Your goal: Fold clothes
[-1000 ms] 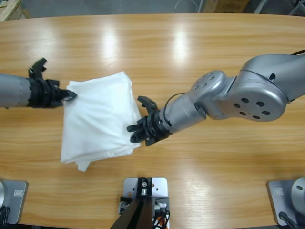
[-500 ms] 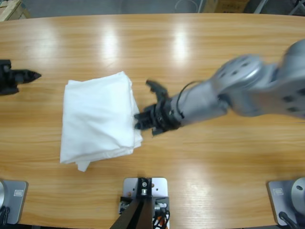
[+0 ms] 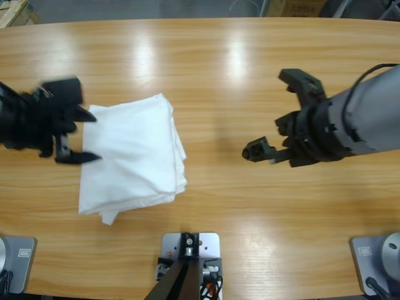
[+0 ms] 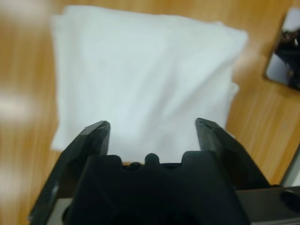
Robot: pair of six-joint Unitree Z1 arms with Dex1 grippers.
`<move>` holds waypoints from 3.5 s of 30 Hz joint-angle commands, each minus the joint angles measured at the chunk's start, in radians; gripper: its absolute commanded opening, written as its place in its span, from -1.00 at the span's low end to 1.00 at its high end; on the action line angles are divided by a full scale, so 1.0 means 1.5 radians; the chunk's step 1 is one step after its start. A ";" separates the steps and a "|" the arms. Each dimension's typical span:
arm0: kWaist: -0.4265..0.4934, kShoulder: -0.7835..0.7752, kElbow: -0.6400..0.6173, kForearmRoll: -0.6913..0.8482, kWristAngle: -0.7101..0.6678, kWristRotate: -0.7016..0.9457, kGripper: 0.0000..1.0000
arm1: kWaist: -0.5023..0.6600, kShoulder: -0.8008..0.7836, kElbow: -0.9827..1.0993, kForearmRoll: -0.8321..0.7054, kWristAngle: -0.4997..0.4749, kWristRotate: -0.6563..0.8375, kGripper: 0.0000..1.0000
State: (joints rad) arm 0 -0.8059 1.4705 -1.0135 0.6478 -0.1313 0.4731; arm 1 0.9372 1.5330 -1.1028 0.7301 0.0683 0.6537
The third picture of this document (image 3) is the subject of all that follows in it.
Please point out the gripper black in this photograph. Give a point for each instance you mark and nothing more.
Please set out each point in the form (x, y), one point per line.
(315, 137)
(31, 125)

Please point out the white t-shirt with black print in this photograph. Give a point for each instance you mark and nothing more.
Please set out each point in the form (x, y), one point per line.
(131, 150)

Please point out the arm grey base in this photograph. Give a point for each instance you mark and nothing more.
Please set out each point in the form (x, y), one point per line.
(22, 265)
(375, 259)

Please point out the black clamp with silver connectors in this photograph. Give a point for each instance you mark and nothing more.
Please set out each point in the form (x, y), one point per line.
(212, 268)

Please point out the stacked cardboard boxes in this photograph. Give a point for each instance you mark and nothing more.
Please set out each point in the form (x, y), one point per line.
(12, 12)

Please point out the brown cardboard box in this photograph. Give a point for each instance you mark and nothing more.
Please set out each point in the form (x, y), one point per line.
(297, 7)

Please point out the dark chair with grey legs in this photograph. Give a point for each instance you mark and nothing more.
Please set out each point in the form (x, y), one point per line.
(387, 11)

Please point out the wrist camera black bracket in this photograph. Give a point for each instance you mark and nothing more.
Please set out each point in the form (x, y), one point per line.
(65, 90)
(300, 81)

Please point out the white mount block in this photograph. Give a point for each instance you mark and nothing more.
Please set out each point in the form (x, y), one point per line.
(209, 247)

